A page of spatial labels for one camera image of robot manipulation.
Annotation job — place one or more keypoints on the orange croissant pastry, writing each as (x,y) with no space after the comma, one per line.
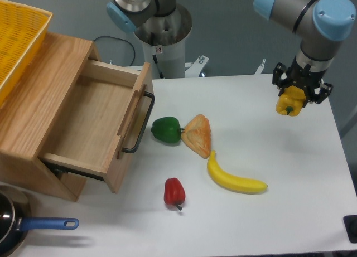
(197,135)

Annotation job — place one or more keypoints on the yellow bell pepper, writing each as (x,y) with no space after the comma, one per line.
(291,101)

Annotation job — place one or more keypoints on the red bell pepper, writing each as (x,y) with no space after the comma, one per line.
(174,193)

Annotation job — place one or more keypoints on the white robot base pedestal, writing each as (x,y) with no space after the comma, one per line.
(163,41)

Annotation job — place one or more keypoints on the black frying pan blue handle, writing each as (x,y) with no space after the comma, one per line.
(17,220)

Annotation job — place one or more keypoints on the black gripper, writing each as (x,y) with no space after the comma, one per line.
(303,76)

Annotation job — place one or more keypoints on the wooden drawer cabinet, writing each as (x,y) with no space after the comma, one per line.
(31,110)

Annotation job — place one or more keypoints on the yellow plastic basket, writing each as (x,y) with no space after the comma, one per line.
(23,29)

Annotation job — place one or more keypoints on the yellow banana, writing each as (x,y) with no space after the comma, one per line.
(232,182)

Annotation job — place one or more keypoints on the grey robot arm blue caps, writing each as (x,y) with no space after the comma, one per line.
(322,25)

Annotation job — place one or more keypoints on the open wooden top drawer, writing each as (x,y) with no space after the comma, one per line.
(101,123)

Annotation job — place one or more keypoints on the green bell pepper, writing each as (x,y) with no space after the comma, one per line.
(167,130)

